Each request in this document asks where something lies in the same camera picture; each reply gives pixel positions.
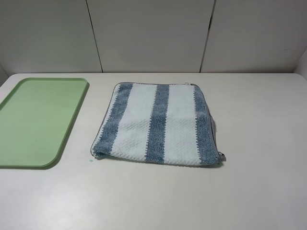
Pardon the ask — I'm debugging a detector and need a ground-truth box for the blue white striped towel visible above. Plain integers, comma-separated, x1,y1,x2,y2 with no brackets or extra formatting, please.
91,82,226,166

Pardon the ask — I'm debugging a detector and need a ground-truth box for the green plastic tray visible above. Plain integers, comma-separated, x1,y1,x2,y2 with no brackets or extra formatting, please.
0,78,89,169

